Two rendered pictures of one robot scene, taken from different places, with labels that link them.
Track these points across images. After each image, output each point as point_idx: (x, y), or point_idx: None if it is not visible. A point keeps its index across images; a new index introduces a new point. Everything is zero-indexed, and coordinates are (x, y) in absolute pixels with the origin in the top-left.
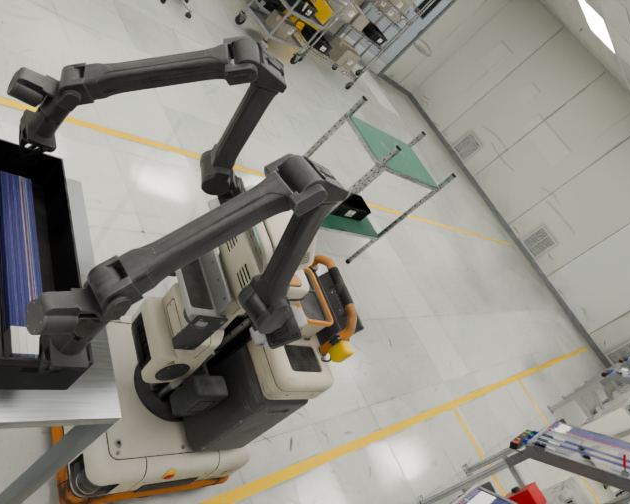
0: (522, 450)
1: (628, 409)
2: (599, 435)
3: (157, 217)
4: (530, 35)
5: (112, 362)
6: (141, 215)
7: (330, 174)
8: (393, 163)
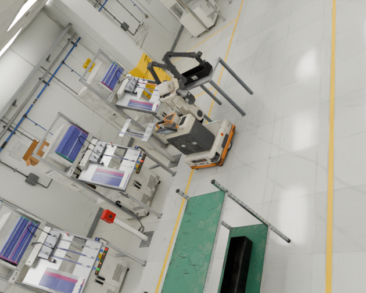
0: (104, 239)
1: None
2: (59, 289)
3: (277, 165)
4: None
5: (212, 126)
6: (277, 157)
7: (149, 66)
8: (186, 221)
